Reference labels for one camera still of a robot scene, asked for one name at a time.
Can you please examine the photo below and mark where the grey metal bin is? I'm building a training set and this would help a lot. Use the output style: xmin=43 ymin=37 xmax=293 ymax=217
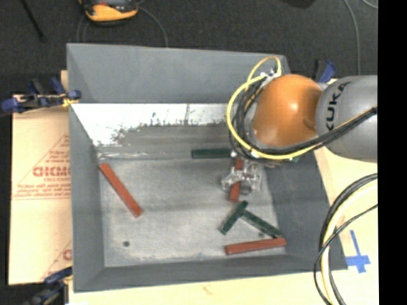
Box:
xmin=66 ymin=43 xmax=348 ymax=292

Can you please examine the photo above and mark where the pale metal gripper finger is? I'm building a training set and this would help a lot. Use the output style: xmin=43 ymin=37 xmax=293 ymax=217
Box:
xmin=241 ymin=167 xmax=263 ymax=194
xmin=221 ymin=166 xmax=242 ymax=192

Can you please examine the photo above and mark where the dark green flat block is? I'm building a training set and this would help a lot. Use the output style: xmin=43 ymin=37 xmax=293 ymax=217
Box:
xmin=242 ymin=209 xmax=283 ymax=239
xmin=190 ymin=148 xmax=232 ymax=159
xmin=219 ymin=200 xmax=249 ymax=236

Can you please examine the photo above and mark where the brown cardboard board, red print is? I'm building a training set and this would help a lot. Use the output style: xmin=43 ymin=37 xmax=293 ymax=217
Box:
xmin=7 ymin=69 xmax=74 ymax=286

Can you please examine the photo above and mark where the red-brown block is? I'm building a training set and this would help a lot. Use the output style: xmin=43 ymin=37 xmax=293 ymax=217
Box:
xmin=228 ymin=158 xmax=245 ymax=203
xmin=224 ymin=237 xmax=287 ymax=255
xmin=98 ymin=162 xmax=144 ymax=219

